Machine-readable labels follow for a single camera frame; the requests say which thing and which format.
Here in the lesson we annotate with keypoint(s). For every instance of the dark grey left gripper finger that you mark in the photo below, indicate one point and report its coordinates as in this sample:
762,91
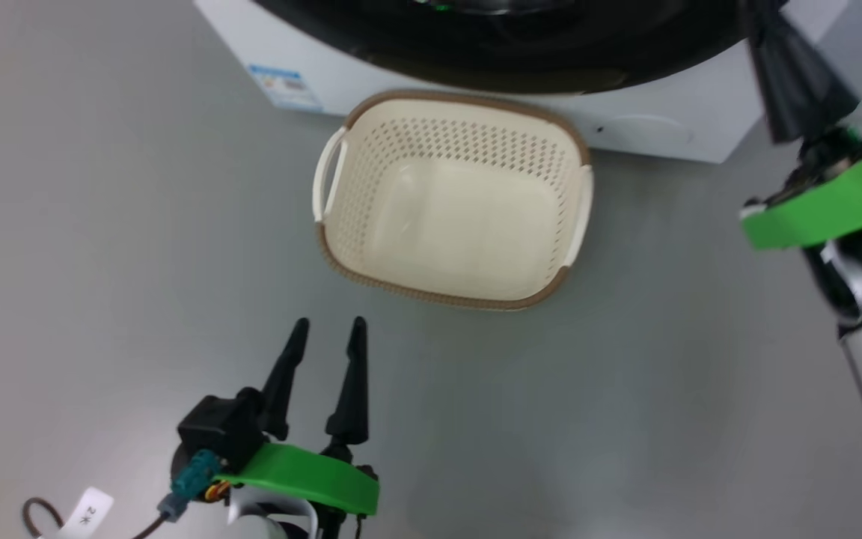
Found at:
352,397
281,389

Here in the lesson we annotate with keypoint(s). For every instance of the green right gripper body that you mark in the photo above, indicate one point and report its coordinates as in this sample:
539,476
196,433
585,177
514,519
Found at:
835,202

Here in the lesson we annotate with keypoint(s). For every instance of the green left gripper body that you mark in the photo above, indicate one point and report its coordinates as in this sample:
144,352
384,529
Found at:
311,475

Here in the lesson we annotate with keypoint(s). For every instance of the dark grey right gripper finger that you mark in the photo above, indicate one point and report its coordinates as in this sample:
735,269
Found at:
779,90
812,82

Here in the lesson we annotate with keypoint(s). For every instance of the black round washing machine door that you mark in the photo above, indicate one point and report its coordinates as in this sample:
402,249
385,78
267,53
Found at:
513,60

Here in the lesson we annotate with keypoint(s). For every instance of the white washing machine body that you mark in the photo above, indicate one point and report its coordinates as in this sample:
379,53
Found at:
663,127

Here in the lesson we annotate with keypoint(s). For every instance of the cream plastic laundry basket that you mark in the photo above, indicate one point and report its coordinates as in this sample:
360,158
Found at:
461,224

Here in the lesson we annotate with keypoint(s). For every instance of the blue white energy label sticker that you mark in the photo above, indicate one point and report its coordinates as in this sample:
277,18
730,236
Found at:
285,88

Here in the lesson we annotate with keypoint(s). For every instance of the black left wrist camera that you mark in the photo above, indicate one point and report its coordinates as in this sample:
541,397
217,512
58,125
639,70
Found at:
218,430

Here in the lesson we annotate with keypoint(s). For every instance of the teal left camera connector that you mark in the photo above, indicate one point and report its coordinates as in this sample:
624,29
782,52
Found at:
191,479

